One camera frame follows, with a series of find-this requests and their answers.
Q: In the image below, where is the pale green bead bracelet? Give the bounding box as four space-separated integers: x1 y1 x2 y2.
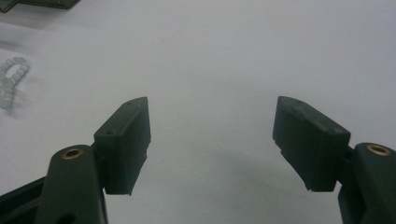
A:
0 56 31 110

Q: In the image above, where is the dark flat tray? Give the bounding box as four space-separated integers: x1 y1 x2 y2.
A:
0 0 82 14

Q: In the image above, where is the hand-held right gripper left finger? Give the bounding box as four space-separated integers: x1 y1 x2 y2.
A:
92 96 152 196

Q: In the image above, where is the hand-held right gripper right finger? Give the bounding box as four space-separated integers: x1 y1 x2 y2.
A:
272 95 353 192

